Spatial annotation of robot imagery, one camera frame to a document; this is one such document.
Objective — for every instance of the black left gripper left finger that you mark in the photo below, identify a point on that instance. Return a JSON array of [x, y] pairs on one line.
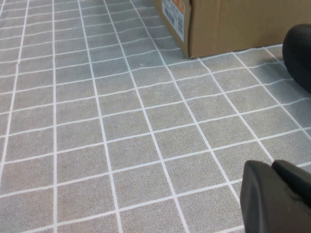
[[264, 208]]

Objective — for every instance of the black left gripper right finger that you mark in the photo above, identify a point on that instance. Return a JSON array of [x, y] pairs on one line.
[[296, 179]]

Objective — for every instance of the plain black knit shoe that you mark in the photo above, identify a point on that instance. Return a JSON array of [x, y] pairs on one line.
[[300, 53]]

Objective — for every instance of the brown cardboard shoe box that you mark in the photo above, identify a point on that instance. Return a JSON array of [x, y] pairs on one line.
[[233, 24]]

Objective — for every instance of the white orange box label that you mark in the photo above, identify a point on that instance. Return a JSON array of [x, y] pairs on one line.
[[173, 17]]

